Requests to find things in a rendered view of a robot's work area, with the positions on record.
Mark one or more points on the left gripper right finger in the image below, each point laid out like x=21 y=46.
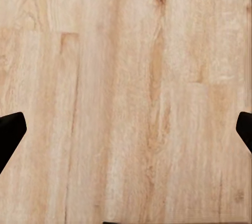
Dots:
x=244 y=128

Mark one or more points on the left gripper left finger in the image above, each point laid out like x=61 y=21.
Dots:
x=12 y=130

